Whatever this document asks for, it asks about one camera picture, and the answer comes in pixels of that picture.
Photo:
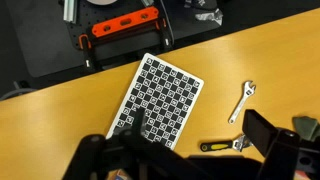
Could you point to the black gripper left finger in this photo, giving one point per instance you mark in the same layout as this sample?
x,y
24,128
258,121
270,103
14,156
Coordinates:
x,y
133,132

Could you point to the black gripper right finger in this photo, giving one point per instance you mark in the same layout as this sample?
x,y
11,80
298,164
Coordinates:
x,y
258,130

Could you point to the red radish plush toy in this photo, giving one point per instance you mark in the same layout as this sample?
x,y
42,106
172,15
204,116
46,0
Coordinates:
x,y
308,128

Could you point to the small silver wrench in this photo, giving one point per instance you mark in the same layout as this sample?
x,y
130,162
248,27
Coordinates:
x,y
248,90

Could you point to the checkerboard calibration board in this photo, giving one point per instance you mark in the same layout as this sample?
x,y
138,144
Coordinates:
x,y
166,93

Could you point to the orange black tool cart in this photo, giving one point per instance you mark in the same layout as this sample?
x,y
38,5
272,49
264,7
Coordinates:
x,y
151,17

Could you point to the crumpled silver wrapper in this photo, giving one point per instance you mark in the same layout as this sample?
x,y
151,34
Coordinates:
x,y
215,16

